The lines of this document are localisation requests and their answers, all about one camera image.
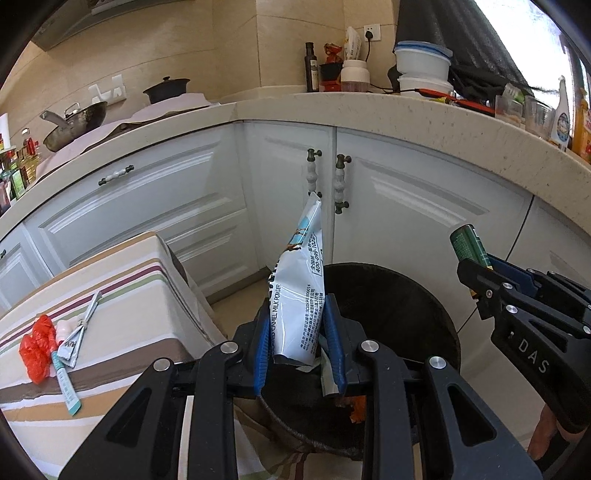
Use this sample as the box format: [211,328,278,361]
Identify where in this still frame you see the white paper bag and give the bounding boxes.
[344,26,363,61]

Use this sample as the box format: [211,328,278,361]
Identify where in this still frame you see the person's right hand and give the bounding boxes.
[527,405,572,466]

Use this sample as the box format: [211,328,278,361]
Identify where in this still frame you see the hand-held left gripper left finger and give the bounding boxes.
[58,298,273,480]

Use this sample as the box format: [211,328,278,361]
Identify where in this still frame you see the silver sachet with black print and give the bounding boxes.
[58,323,87,368]

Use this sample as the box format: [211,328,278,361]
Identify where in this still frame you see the white wall switches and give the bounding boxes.
[90,74,127,105]

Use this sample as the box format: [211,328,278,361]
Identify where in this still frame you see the black trash bin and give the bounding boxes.
[259,262,462,462]

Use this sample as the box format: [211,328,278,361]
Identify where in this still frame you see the white kitchen cabinets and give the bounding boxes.
[0,120,591,388]

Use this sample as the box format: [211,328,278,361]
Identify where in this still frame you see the grey range hood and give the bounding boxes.
[30,0,158,52]

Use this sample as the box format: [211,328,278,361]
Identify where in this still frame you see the green can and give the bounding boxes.
[450,224,494,301]

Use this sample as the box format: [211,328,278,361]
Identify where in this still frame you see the red black kitchen jar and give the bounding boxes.
[320,43,345,92]

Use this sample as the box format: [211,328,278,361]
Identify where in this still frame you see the striped tablecloth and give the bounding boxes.
[0,231,308,480]

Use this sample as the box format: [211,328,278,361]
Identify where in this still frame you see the group of condiment bottles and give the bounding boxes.
[0,134,41,214]

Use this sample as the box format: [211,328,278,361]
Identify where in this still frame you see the teal white tube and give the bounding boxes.
[50,350,82,416]

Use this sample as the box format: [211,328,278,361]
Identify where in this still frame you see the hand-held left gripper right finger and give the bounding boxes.
[318,293,543,480]

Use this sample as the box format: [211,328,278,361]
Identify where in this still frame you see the clear drinking glass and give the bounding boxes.
[495,95,525,126]
[524,96,557,139]

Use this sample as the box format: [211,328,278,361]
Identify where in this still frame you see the dark cloth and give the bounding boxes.
[450,65,509,100]

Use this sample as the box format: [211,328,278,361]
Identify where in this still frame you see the red tray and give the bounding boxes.
[416,88,498,116]

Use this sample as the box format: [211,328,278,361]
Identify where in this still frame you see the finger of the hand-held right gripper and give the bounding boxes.
[488,254,570,302]
[456,258,519,325]

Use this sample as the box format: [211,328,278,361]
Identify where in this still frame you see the white blue foil packet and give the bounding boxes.
[268,191,326,368]

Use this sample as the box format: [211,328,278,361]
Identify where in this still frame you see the stack of white containers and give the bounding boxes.
[393,41,455,96]

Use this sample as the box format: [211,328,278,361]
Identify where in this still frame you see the pale pink stove cover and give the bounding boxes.
[34,92,222,182]

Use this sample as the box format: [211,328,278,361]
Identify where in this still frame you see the white cabinet door handle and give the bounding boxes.
[307,148,323,199]
[335,155,352,214]

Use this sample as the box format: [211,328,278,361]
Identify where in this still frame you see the white jar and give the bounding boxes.
[341,59,370,93]

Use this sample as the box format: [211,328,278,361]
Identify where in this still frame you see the dark oil bottle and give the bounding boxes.
[304,41,320,93]

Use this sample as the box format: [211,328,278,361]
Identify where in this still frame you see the black wok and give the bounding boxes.
[41,100,109,153]

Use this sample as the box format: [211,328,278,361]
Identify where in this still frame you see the red plastic bag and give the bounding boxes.
[18,315,58,385]

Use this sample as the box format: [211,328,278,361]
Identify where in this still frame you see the black cooking pot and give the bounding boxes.
[142,77,191,105]

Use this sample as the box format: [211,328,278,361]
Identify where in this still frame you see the black power cable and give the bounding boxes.
[365,41,399,93]

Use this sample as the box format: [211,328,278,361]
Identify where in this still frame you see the beige kitchen countertop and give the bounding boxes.
[0,85,591,241]

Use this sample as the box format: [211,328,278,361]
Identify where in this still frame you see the yellow bottle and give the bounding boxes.
[573,88,591,163]

